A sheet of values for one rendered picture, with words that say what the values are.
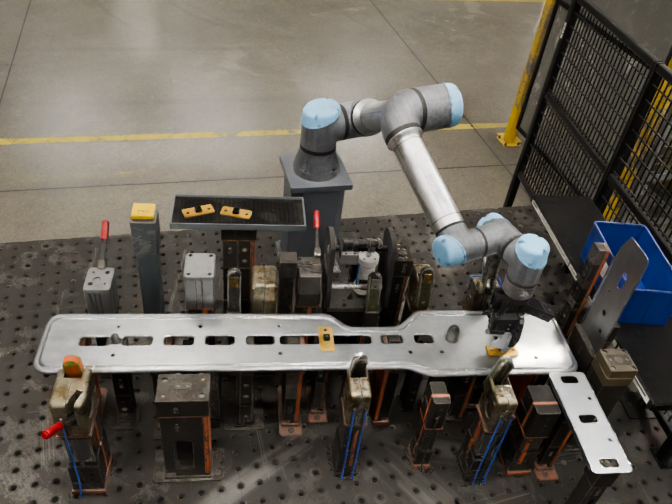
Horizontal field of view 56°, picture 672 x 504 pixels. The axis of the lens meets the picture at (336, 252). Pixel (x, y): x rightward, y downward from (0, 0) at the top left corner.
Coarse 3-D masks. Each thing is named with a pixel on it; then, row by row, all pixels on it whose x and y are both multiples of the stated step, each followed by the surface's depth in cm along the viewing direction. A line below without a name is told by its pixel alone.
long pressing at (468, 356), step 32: (64, 320) 162; (96, 320) 163; (128, 320) 164; (160, 320) 165; (192, 320) 166; (224, 320) 167; (256, 320) 168; (288, 320) 170; (320, 320) 171; (416, 320) 175; (448, 320) 176; (480, 320) 177; (64, 352) 154; (96, 352) 155; (128, 352) 156; (160, 352) 157; (192, 352) 158; (224, 352) 159; (256, 352) 160; (288, 352) 161; (320, 352) 162; (352, 352) 163; (384, 352) 164; (416, 352) 166; (448, 352) 167; (480, 352) 168; (544, 352) 170
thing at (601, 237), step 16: (608, 224) 193; (624, 224) 193; (640, 224) 194; (592, 240) 193; (608, 240) 197; (624, 240) 197; (640, 240) 195; (608, 256) 182; (656, 256) 186; (624, 272) 195; (656, 272) 185; (640, 288) 190; (656, 288) 185; (640, 304) 173; (656, 304) 173; (624, 320) 177; (640, 320) 177; (656, 320) 177
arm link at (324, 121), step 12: (312, 108) 194; (324, 108) 194; (336, 108) 194; (312, 120) 193; (324, 120) 192; (336, 120) 195; (348, 120) 197; (312, 132) 195; (324, 132) 195; (336, 132) 197; (348, 132) 199; (312, 144) 197; (324, 144) 197
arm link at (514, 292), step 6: (504, 282) 152; (504, 288) 152; (510, 288) 150; (516, 288) 149; (522, 288) 149; (534, 288) 150; (510, 294) 151; (516, 294) 150; (522, 294) 150; (528, 294) 150; (522, 300) 152
